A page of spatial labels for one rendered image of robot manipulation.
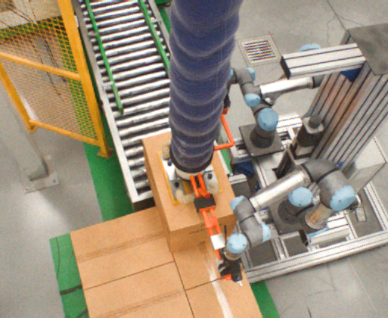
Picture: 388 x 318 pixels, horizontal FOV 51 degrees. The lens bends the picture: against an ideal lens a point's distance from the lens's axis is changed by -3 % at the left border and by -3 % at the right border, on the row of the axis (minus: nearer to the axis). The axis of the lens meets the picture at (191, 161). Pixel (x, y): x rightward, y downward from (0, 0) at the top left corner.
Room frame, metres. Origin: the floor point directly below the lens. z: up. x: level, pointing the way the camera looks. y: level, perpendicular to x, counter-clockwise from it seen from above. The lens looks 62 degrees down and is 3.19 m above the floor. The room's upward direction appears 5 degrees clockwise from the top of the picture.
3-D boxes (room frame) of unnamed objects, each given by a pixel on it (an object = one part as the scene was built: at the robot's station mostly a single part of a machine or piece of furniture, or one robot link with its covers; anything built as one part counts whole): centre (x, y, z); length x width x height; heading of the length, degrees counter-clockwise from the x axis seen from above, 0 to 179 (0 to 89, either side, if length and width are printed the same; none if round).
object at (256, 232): (0.59, -0.29, 1.50); 0.11 x 0.11 x 0.08; 30
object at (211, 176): (1.10, -0.08, 1.10); 0.34 x 0.10 x 0.05; 21
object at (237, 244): (0.53, -0.22, 1.50); 0.09 x 0.08 x 0.11; 120
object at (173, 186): (1.03, 0.09, 1.10); 0.34 x 0.10 x 0.05; 21
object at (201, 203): (0.83, -0.09, 1.20); 0.10 x 0.08 x 0.06; 111
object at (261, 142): (1.36, -0.42, 1.09); 0.15 x 0.15 x 0.10
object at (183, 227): (1.06, 0.00, 0.88); 0.60 x 0.40 x 0.40; 21
